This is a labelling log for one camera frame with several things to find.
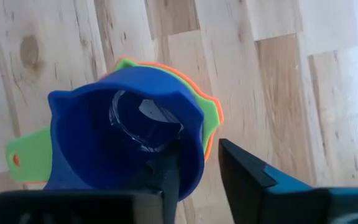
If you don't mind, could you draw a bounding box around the large orange measuring cup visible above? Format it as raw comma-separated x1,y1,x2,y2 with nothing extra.
12,55,224,184

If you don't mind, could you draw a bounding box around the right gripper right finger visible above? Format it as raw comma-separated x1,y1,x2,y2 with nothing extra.
218,138,358,224

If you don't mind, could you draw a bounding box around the dark blue measuring cup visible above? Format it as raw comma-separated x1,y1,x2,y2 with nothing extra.
44,66,205,202

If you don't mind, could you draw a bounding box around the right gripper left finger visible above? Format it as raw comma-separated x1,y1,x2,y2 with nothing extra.
0,146,180,224

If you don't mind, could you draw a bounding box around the green measuring cup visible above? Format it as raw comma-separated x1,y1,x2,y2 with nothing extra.
5,58,221,184

